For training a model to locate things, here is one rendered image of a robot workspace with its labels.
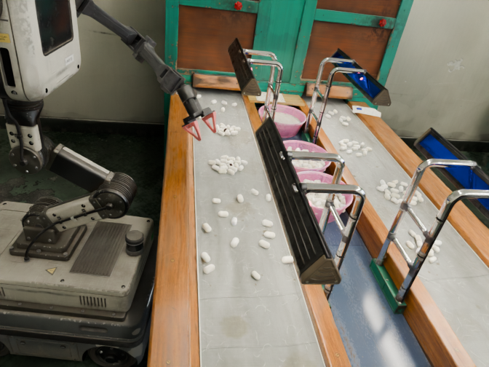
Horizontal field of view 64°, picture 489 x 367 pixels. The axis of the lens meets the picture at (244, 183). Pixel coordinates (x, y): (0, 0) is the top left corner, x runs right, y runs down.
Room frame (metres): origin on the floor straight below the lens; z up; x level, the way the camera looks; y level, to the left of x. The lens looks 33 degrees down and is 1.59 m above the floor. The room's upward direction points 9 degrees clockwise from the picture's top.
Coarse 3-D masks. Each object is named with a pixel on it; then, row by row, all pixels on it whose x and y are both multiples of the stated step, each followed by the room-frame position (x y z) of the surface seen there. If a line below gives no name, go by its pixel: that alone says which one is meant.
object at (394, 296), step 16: (432, 160) 0.99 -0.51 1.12; (448, 160) 1.00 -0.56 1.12; (464, 160) 1.01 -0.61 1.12; (416, 176) 0.98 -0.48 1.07; (464, 192) 0.84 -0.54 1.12; (480, 192) 0.85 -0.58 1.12; (400, 208) 0.98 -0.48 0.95; (448, 208) 0.83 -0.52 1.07; (416, 224) 0.90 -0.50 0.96; (432, 224) 0.84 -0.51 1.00; (432, 240) 0.83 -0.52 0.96; (384, 256) 0.98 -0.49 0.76; (416, 256) 0.84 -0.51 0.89; (384, 272) 0.95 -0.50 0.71; (416, 272) 0.83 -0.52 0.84; (384, 288) 0.90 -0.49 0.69; (400, 288) 0.84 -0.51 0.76; (400, 304) 0.82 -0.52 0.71
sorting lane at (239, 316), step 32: (224, 96) 2.21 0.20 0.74; (256, 160) 1.51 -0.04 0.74; (224, 192) 1.22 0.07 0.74; (224, 224) 1.03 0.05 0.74; (256, 224) 1.06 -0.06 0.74; (224, 256) 0.88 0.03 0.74; (256, 256) 0.90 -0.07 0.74; (224, 288) 0.75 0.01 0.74; (256, 288) 0.77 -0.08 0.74; (288, 288) 0.79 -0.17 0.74; (224, 320) 0.65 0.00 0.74; (256, 320) 0.66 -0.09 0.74; (288, 320) 0.68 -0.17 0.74; (224, 352) 0.56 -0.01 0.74; (256, 352) 0.57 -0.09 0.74; (288, 352) 0.58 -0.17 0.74; (320, 352) 0.60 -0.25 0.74
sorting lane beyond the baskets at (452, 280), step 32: (352, 128) 2.03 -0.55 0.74; (352, 160) 1.65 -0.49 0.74; (384, 160) 1.70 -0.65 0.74; (384, 192) 1.40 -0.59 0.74; (448, 224) 1.24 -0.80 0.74; (448, 256) 1.05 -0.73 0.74; (448, 288) 0.89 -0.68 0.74; (480, 288) 0.91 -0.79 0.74; (448, 320) 0.76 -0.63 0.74; (480, 320) 0.78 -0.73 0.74; (480, 352) 0.67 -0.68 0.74
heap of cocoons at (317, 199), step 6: (306, 180) 1.40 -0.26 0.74; (318, 180) 1.41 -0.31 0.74; (312, 198) 1.27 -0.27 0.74; (318, 198) 1.28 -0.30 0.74; (324, 198) 1.29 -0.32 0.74; (336, 198) 1.30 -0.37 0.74; (342, 198) 1.31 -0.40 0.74; (312, 204) 1.23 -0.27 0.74; (318, 204) 1.24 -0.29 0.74; (324, 204) 1.26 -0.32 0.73; (336, 204) 1.25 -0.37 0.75; (342, 204) 1.26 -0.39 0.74
